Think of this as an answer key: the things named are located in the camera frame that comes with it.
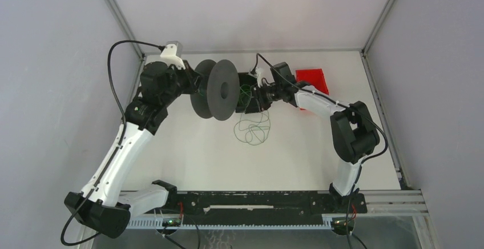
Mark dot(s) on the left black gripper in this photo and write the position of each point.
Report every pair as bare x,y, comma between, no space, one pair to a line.
193,79

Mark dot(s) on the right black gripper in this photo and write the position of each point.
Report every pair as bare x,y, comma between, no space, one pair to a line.
257,104

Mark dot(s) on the dark grey cable spool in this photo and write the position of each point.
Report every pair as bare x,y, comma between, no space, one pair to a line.
219,90

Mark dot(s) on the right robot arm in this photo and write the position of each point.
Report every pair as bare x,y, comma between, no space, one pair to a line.
354,134

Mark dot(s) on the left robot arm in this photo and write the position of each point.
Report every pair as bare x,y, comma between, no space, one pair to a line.
99,205

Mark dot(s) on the black plastic bin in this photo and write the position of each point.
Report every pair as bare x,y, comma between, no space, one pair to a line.
247,84

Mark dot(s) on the red plastic bin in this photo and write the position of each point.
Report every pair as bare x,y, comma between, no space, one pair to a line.
313,76

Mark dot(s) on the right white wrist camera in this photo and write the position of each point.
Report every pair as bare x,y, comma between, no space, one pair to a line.
257,72

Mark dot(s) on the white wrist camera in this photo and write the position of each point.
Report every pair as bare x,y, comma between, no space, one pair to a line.
257,72
171,55

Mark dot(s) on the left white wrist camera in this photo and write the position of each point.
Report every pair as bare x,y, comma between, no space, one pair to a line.
171,55

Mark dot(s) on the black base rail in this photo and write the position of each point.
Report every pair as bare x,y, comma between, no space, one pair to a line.
261,208

